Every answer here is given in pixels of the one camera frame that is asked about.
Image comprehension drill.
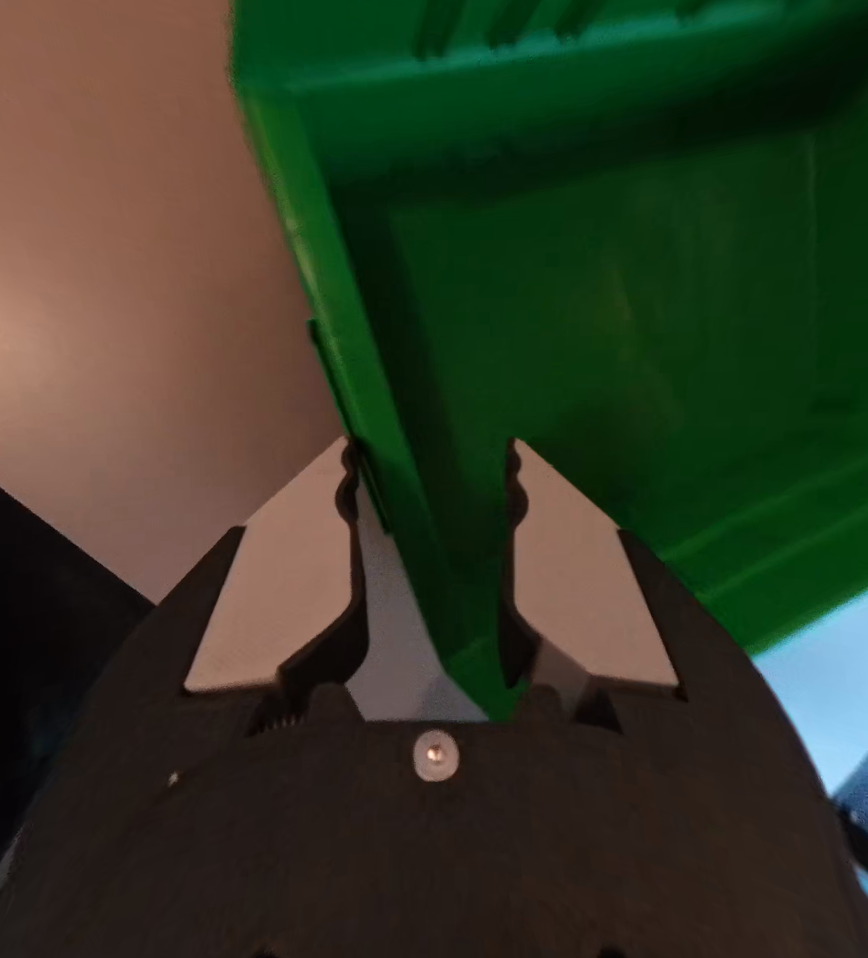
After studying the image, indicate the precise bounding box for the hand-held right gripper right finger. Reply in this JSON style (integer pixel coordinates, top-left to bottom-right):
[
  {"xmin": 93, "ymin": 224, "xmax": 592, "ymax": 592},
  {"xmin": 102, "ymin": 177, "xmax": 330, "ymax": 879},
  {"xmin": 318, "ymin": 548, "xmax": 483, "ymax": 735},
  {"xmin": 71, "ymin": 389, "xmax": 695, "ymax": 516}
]
[{"xmin": 497, "ymin": 438, "xmax": 680, "ymax": 708}]

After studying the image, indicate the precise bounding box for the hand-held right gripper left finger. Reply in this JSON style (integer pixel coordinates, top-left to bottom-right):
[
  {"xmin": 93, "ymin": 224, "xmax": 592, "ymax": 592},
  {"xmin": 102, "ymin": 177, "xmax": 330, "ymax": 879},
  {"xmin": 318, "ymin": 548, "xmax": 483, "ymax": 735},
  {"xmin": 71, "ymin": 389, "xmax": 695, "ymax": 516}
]
[{"xmin": 183, "ymin": 438, "xmax": 371, "ymax": 693}]

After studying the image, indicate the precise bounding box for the green plastic bin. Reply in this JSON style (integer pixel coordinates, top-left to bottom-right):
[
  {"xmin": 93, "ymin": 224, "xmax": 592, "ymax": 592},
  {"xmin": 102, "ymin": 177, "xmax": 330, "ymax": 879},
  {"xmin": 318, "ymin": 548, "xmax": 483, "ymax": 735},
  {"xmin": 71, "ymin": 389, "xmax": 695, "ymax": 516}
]
[{"xmin": 228, "ymin": 0, "xmax": 868, "ymax": 723}]

